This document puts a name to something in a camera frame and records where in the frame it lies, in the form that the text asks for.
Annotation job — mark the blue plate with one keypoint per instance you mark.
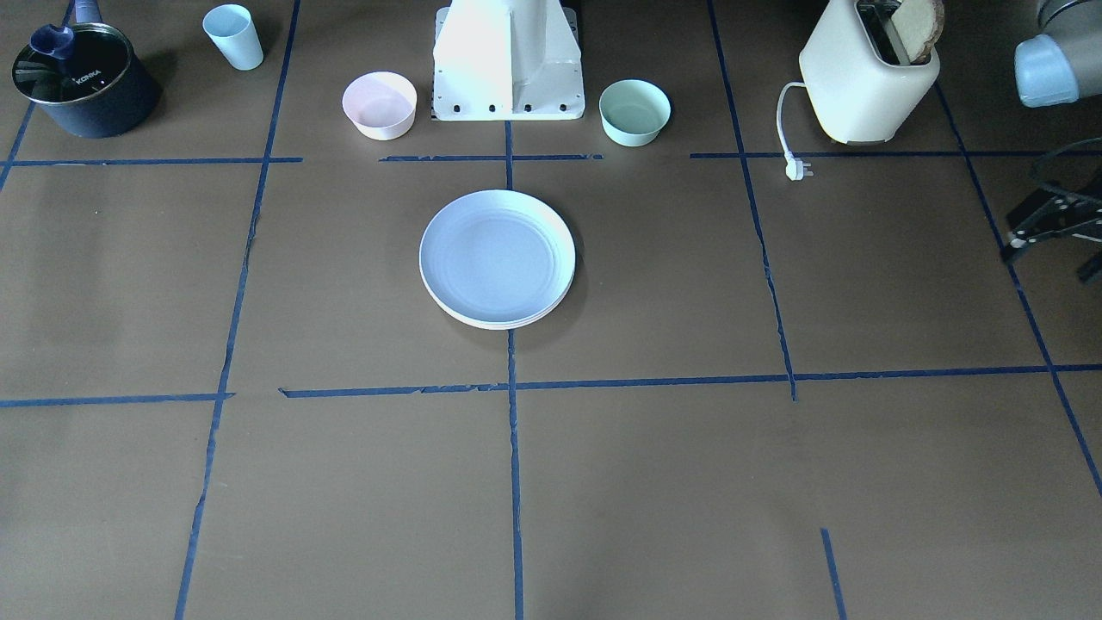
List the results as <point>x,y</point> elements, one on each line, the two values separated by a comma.
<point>496,225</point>

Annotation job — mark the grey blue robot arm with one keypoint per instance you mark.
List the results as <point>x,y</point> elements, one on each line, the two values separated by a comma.
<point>1062,63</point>

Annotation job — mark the cream white plate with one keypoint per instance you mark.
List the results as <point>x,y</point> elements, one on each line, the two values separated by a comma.
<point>497,295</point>

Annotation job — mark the green bowl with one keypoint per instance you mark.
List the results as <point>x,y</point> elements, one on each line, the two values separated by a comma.
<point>634,112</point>

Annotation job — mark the pink bowl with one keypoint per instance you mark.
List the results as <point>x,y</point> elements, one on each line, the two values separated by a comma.
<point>381,105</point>

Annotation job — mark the cream white toaster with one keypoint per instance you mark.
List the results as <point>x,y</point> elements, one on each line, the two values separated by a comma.
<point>864,72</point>

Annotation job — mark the light blue cup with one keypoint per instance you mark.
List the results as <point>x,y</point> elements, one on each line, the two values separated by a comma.
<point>230,27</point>

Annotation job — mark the toast slice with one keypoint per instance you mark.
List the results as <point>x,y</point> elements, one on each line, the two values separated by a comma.
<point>917,26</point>

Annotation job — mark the dark blue pot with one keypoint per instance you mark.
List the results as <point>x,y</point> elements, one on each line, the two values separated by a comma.
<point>86,76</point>

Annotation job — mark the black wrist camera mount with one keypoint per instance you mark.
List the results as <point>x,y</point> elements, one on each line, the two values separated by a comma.
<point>1046,215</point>

